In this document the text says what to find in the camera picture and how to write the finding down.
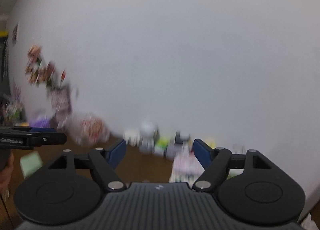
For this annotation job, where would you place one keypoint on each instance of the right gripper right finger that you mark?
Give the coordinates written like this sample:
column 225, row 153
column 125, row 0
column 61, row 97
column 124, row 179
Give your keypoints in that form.
column 219, row 161

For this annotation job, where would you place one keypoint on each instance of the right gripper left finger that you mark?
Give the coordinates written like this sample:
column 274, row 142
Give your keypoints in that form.
column 100, row 162

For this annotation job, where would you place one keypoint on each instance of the person's left hand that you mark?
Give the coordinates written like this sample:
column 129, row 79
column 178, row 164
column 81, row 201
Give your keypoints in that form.
column 5, row 174

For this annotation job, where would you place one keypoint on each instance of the light green packet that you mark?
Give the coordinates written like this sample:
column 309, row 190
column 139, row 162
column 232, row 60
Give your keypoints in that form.
column 30, row 163

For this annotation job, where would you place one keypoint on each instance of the purple small container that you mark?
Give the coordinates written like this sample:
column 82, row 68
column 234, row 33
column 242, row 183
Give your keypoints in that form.
column 41, row 121

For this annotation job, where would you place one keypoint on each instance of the wrapped floral gift bundle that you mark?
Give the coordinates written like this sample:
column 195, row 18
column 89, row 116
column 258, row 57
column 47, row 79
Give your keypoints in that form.
column 87, row 129

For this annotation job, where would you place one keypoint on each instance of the white astronaut figurine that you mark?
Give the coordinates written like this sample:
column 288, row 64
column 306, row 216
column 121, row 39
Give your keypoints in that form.
column 148, row 133

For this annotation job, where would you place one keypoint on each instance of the flower bouquet in vase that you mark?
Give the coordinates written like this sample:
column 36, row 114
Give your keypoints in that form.
column 40, row 72

